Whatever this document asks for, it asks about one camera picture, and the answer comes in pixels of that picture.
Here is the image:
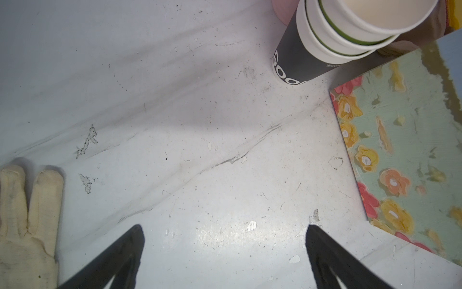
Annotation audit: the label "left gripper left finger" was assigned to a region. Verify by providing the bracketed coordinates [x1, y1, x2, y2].
[59, 225, 145, 289]

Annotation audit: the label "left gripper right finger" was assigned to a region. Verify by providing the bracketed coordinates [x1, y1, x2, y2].
[306, 225, 391, 289]

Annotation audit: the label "white and green paper bag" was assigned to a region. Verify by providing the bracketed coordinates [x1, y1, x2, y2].
[330, 30, 462, 264]

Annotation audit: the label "white work glove left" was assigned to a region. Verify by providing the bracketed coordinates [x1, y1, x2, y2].
[1, 165, 64, 289]

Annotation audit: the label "stack of black paper cups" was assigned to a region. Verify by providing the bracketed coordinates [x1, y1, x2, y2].
[273, 1, 443, 86]

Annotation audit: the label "pink utensil holder cup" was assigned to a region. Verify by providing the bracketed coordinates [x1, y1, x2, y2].
[271, 0, 299, 26]

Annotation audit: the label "brown pulp cup carriers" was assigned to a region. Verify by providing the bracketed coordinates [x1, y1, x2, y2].
[377, 1, 447, 57]

